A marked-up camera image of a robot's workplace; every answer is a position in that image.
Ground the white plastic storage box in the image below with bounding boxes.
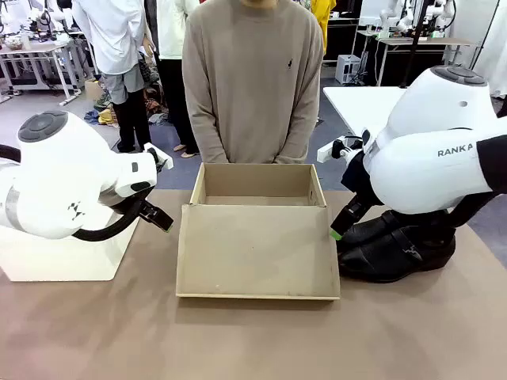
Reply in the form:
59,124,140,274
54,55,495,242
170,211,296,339
0,215,140,283

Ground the pile of patterned clothes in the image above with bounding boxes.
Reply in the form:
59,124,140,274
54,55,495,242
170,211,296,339
85,63,170,128

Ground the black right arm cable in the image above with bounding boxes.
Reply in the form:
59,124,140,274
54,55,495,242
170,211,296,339
451,134,507,231

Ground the background table with robot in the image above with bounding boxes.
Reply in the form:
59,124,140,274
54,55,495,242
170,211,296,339
356,29,476,87

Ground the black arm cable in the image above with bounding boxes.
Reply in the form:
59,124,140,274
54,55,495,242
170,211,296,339
0,144,146,242
451,134,507,231

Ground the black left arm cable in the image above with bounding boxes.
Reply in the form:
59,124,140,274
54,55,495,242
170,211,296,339
0,144,146,242

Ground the person in white jacket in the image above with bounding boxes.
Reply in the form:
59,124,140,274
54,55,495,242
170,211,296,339
154,0,201,158

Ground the small white background robot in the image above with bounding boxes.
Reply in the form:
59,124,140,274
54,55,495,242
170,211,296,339
378,0,417,40

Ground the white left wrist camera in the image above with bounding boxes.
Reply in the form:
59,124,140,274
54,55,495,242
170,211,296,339
143,142,174,172

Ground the brown cardboard shoe box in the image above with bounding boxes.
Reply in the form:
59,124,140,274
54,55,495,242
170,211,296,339
175,161,341,302

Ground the black tripod pole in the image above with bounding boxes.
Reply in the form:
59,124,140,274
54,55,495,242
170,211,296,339
398,0,433,89

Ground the small background cardboard box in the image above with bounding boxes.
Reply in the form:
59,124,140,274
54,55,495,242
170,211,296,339
84,78,104,101

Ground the grey-legged background desk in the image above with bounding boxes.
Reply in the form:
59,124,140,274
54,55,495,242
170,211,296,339
0,39,98,107

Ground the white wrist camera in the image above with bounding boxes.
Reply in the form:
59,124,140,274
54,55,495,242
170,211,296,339
143,142,174,172
316,136,364,163

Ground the white open-frame cabinet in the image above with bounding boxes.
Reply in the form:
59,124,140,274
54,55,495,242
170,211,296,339
335,54,362,85

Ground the person in yellow garment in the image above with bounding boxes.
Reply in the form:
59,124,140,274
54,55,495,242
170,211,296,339
311,0,337,56

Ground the person's left forearm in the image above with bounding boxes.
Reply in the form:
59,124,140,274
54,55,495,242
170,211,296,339
275,102,322,164

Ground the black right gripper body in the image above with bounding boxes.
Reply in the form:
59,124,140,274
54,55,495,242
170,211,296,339
341,150,378,207

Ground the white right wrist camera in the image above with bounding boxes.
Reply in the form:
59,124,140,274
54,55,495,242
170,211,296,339
316,136,364,163

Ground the person in beige sweater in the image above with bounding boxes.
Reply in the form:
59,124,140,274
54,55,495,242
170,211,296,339
181,0,326,165

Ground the person's right forearm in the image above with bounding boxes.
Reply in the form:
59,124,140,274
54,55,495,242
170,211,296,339
185,102,231,164

